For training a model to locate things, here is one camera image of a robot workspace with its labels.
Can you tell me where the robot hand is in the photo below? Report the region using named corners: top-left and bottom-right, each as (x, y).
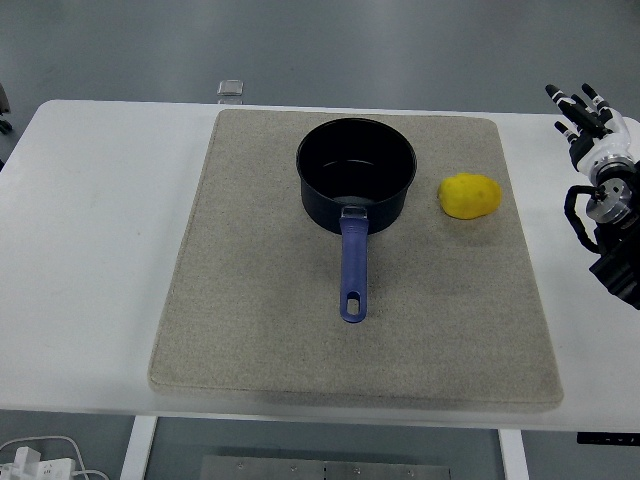
top-left (544, 82), bottom-right (635, 175)

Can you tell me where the yellow potato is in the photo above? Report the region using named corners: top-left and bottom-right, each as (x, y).
top-left (438, 172), bottom-right (503, 220)

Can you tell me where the black table control panel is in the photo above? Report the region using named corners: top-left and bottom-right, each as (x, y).
top-left (576, 431), bottom-right (640, 446)

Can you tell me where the white table leg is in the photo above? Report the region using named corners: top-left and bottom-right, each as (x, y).
top-left (497, 428), bottom-right (530, 480)
top-left (119, 415), bottom-right (159, 480)

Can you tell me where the beige grey table mat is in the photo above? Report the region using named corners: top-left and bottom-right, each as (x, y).
top-left (147, 108), bottom-right (565, 414)

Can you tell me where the grey metal plate with screws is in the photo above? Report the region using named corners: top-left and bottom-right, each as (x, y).
top-left (199, 454), bottom-right (454, 480)

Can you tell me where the dark chair base with wheel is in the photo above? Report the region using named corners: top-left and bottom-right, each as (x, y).
top-left (0, 81), bottom-right (14, 135)

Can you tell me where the white power strip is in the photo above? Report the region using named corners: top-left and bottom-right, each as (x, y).
top-left (0, 446), bottom-right (82, 480)

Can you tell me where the blue pot with handle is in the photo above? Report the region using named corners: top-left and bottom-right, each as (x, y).
top-left (294, 117), bottom-right (419, 324)

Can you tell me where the white cable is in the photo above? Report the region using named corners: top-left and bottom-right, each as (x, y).
top-left (0, 434), bottom-right (109, 480)

